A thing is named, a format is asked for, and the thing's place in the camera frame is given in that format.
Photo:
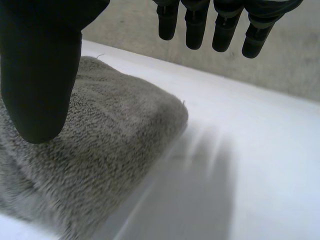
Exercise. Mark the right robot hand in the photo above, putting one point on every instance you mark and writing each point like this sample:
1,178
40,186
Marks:
37,75

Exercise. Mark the grey towel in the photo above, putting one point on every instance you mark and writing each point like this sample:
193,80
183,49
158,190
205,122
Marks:
105,140

